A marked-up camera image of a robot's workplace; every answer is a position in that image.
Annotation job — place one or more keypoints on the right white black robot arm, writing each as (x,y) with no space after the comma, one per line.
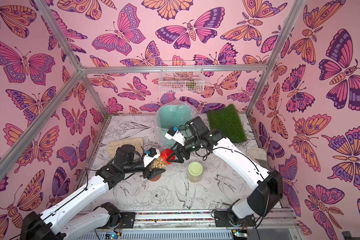
(266,186)

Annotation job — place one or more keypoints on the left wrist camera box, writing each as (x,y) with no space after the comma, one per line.
(150,155)

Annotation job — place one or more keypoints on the right beige cloth glove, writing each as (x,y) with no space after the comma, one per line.
(258,155)

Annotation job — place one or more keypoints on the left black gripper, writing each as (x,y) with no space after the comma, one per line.
(153,173)

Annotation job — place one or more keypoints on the green lid peanut jar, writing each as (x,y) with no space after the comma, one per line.
(195,172)

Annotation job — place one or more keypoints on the beige cloth glove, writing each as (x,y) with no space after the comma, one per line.
(112,146)
(258,155)

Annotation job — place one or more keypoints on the brown jar lid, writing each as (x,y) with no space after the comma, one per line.
(156,178)

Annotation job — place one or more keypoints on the red lid peanut jar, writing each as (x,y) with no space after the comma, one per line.
(158,163)

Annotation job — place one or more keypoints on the red jar lid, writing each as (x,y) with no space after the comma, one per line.
(167,156)

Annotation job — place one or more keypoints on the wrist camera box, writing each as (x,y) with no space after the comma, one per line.
(174,134)
(150,155)

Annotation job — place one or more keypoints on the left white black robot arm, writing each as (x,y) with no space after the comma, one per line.
(59,222)

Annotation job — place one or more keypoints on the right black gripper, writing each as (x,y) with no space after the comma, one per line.
(183,148)

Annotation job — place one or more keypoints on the clear plastic bin liner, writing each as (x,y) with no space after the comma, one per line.
(160,126)

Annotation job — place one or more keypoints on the mint green trash bin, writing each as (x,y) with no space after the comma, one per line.
(171,115)

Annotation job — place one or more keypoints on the white wire wall basket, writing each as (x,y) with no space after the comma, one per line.
(174,74)

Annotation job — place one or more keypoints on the green artificial grass mat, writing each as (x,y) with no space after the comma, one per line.
(228,122)

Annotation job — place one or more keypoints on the left beige cloth glove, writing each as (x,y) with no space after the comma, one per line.
(112,146)

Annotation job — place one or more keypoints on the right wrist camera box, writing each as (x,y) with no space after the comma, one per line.
(174,134)

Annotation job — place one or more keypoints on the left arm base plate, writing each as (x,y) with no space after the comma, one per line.
(123,220)

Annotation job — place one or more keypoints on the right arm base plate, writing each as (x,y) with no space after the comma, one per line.
(228,219)

